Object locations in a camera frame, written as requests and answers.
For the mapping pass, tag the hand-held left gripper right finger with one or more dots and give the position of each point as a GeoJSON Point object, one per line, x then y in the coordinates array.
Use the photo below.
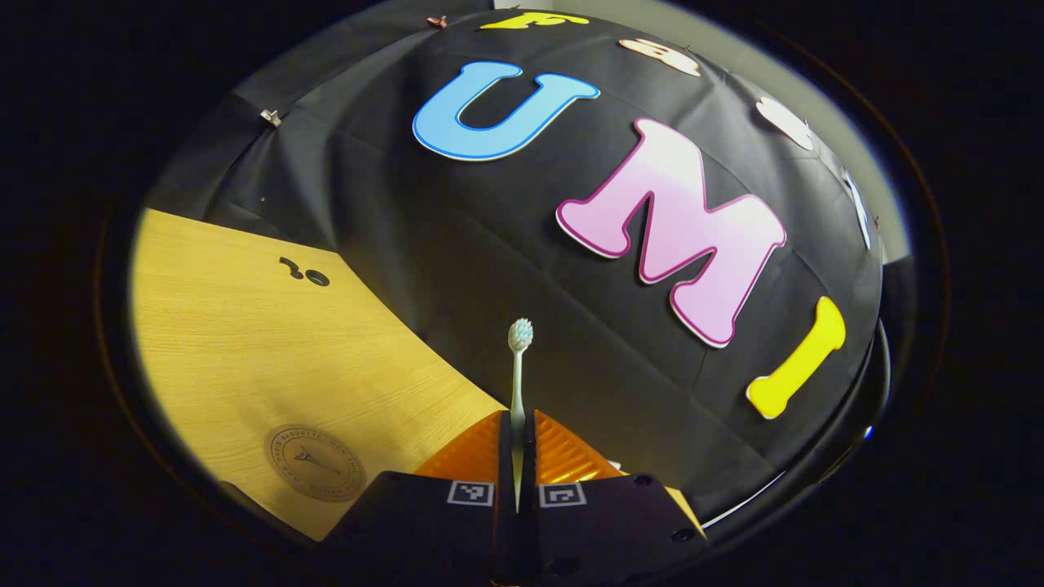
{"type": "Point", "coordinates": [528, 530]}

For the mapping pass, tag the black backdrop cloth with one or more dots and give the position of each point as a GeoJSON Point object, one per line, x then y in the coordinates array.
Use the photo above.
{"type": "Point", "coordinates": [489, 244]}

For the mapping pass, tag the wooden desktop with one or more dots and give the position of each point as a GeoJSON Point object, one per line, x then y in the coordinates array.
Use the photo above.
{"type": "Point", "coordinates": [245, 350]}

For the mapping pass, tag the silver metal cloth clip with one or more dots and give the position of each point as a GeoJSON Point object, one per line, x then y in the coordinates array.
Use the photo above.
{"type": "Point", "coordinates": [271, 117]}

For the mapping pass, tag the pink cloth clip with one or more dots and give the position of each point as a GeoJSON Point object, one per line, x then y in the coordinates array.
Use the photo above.
{"type": "Point", "coordinates": [438, 21]}

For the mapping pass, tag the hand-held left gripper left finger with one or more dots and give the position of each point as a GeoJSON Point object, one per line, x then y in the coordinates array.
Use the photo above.
{"type": "Point", "coordinates": [503, 530]}

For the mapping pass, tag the pale green toothbrush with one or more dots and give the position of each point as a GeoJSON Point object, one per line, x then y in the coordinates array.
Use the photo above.
{"type": "Point", "coordinates": [520, 334]}

